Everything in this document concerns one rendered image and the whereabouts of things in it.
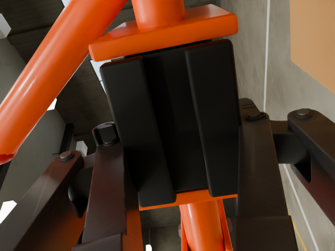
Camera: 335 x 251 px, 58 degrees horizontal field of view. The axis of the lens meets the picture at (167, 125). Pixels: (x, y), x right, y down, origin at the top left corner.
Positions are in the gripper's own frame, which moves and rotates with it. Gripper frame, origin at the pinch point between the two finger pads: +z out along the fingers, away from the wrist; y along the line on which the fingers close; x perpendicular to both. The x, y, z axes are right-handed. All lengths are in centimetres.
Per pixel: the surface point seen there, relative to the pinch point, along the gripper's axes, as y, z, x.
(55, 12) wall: -366, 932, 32
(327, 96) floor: 120, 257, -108
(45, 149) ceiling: -545, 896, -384
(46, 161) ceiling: -545, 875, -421
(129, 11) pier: -151, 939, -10
